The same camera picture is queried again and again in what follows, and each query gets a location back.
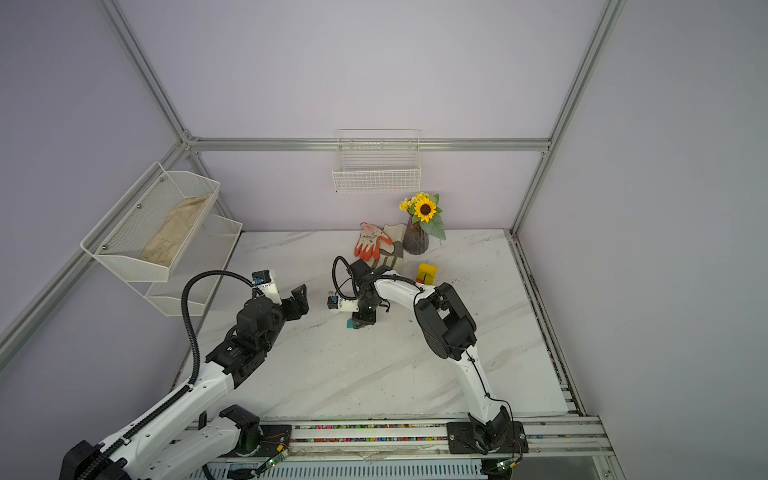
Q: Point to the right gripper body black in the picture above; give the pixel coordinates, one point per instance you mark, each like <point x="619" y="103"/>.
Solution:
<point x="366" y="310"/>

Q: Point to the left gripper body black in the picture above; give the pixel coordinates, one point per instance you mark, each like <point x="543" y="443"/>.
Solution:
<point x="280" y="318"/>

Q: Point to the yellow long block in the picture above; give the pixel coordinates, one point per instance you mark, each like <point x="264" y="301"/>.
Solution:
<point x="428" y="272"/>

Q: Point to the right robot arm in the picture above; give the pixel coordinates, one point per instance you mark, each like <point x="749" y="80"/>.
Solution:
<point x="449" y="331"/>

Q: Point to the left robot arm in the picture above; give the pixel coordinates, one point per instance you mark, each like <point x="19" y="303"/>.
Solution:
<point x="146" y="448"/>

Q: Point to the orange white work glove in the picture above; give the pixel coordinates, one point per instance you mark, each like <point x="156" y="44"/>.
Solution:
<point x="368" y="246"/>

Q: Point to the green white work glove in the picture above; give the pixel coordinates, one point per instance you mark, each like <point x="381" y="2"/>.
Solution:
<point x="391" y="254"/>

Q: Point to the dark ribbed glass vase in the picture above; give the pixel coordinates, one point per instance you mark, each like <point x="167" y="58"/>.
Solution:
<point x="415" y="240"/>

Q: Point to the yellow sunflower bouquet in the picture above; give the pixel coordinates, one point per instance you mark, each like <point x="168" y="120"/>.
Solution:
<point x="425" y="213"/>

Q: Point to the beige cloth in shelf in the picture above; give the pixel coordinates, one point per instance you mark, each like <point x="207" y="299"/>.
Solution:
<point x="165" y="245"/>

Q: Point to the white two-tier mesh shelf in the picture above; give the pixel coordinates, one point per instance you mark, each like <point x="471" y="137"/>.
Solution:
<point x="116" y="242"/>

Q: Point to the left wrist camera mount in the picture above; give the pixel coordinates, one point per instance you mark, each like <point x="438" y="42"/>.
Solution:
<point x="263" y="285"/>

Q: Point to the white wire wall basket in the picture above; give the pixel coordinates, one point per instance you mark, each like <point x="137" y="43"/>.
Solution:
<point x="372" y="161"/>

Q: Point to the aluminium cage frame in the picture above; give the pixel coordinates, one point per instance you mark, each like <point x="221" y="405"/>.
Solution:
<point x="30" y="321"/>

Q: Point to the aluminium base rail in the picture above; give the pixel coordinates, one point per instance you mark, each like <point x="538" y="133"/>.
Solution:
<point x="427" y="448"/>

